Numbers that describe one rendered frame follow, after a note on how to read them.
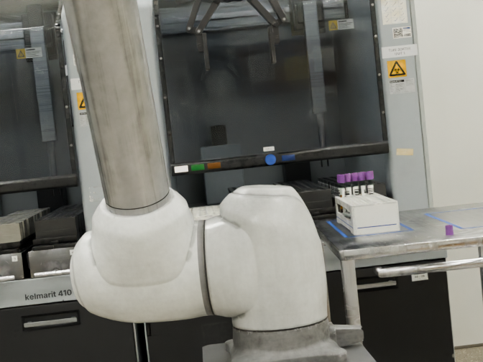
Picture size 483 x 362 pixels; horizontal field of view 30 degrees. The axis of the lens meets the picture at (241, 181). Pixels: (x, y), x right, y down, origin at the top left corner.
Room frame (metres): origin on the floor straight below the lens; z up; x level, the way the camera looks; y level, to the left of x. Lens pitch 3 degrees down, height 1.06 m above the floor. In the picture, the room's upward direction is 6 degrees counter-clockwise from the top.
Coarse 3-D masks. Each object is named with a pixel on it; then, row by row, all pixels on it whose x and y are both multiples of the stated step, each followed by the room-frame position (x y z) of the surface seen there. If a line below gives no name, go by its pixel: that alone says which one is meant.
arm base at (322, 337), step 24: (240, 336) 1.39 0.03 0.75; (264, 336) 1.36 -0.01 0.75; (288, 336) 1.36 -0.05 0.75; (312, 336) 1.37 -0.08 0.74; (336, 336) 1.42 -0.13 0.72; (360, 336) 1.43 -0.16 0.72; (240, 360) 1.36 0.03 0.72; (264, 360) 1.35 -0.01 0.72; (288, 360) 1.35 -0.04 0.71; (312, 360) 1.35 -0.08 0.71; (336, 360) 1.35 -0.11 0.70
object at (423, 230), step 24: (408, 216) 2.15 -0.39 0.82; (432, 216) 2.09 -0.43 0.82; (456, 216) 2.05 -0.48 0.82; (480, 216) 2.00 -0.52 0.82; (336, 240) 1.85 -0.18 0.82; (360, 240) 1.81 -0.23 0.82; (384, 240) 1.78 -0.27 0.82; (408, 240) 1.74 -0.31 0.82; (432, 240) 1.71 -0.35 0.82; (456, 240) 1.69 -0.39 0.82; (480, 240) 1.70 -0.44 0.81; (432, 264) 1.66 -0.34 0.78; (456, 264) 1.66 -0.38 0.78; (480, 264) 1.66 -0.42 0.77
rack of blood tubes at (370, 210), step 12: (336, 204) 2.17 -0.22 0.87; (348, 204) 1.96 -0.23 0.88; (360, 204) 1.93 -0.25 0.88; (372, 204) 1.90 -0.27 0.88; (384, 204) 1.90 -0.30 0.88; (396, 204) 1.91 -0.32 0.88; (348, 216) 2.08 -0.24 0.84; (360, 216) 1.90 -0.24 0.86; (372, 216) 1.90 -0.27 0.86; (384, 216) 1.90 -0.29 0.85; (396, 216) 1.91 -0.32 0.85; (348, 228) 2.00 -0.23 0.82; (360, 228) 1.90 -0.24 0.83; (372, 228) 1.90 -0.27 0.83; (384, 228) 1.90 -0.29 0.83; (396, 228) 1.91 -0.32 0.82
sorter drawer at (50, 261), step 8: (32, 248) 2.38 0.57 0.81; (40, 248) 2.38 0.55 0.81; (48, 248) 2.38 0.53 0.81; (56, 248) 2.38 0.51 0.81; (64, 248) 2.38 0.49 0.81; (72, 248) 2.38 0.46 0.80; (32, 256) 2.37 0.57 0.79; (40, 256) 2.37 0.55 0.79; (48, 256) 2.37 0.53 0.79; (56, 256) 2.38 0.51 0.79; (64, 256) 2.38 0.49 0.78; (32, 264) 2.37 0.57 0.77; (40, 264) 2.37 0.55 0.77; (48, 264) 2.37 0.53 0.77; (56, 264) 2.38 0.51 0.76; (64, 264) 2.38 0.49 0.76; (32, 272) 2.37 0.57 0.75; (40, 272) 2.33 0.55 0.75; (48, 272) 2.33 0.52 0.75; (56, 272) 2.33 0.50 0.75; (64, 272) 2.33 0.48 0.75
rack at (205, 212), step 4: (192, 208) 2.51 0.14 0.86; (196, 208) 2.49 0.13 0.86; (200, 208) 2.49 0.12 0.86; (204, 208) 2.47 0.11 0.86; (208, 208) 2.45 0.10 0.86; (212, 208) 2.43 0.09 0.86; (216, 208) 2.42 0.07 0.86; (192, 212) 2.39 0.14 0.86; (196, 212) 2.38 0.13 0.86; (200, 212) 2.36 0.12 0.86; (204, 212) 2.36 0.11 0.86; (208, 212) 2.34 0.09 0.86; (212, 212) 2.32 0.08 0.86; (216, 212) 2.31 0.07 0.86; (196, 216) 2.24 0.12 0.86; (200, 216) 2.24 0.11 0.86; (204, 216) 2.24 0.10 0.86; (208, 216) 2.24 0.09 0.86; (212, 216) 2.24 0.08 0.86; (196, 220) 2.24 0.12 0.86
